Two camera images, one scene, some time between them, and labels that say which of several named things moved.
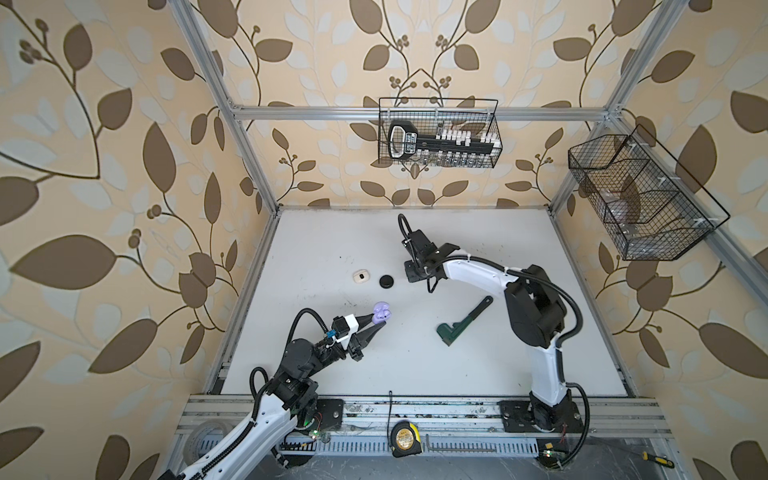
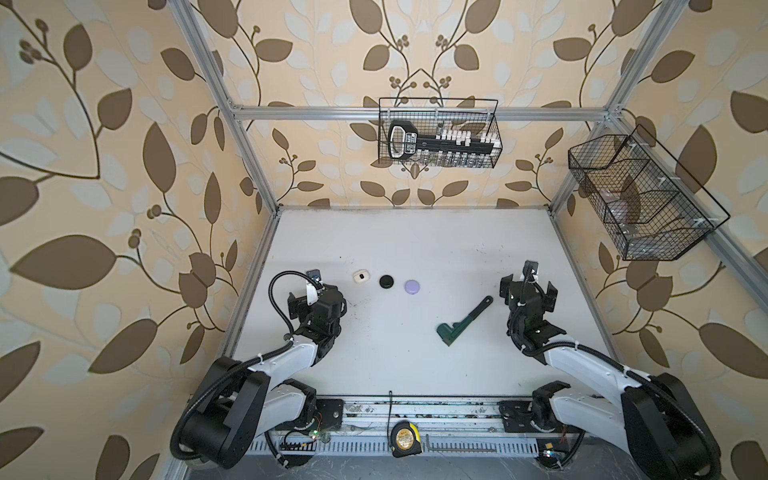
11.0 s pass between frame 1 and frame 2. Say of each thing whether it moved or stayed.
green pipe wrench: stayed
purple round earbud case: moved
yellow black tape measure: stayed
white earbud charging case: stayed
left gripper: moved
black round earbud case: stayed
